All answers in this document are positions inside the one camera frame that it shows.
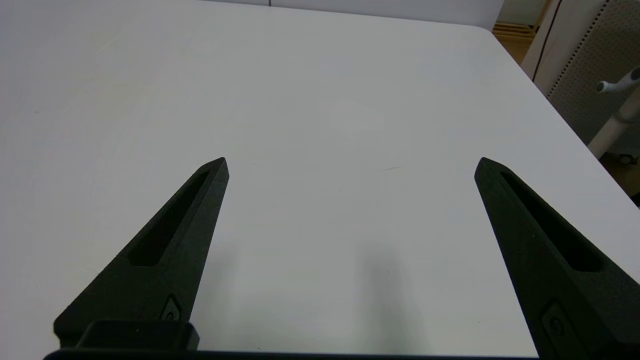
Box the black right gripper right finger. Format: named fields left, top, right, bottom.
left=474, top=157, right=640, bottom=358

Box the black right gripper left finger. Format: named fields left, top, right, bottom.
left=54, top=157, right=230, bottom=351

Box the white side table leg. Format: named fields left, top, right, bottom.
left=587, top=92, right=640, bottom=160

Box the white perforated partition panel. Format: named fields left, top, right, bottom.
left=520, top=0, right=640, bottom=146

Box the brown wooden frame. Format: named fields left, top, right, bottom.
left=492, top=0, right=556, bottom=66

